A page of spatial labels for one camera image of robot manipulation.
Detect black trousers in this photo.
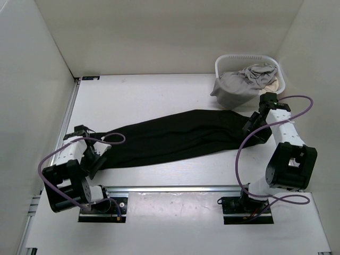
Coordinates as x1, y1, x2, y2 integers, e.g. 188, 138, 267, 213
95, 108, 271, 172

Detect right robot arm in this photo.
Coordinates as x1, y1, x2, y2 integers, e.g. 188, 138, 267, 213
239, 92, 318, 213

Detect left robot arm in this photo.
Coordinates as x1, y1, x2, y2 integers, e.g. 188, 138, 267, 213
42, 140, 112, 213

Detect beige garment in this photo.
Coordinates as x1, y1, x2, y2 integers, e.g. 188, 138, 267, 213
260, 76, 279, 95

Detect grey garment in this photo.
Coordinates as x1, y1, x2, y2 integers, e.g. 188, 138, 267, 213
210, 63, 278, 110

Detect white laundry basket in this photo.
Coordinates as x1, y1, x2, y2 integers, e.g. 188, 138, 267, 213
210, 54, 285, 109

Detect black label sticker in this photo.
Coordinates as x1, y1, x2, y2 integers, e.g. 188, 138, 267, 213
82, 76, 100, 81

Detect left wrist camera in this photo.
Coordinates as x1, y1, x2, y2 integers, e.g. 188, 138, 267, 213
93, 141, 112, 156

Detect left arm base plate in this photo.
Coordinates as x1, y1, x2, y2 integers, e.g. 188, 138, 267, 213
78, 197, 128, 224

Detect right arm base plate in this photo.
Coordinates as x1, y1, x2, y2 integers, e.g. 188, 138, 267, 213
217, 197, 274, 225

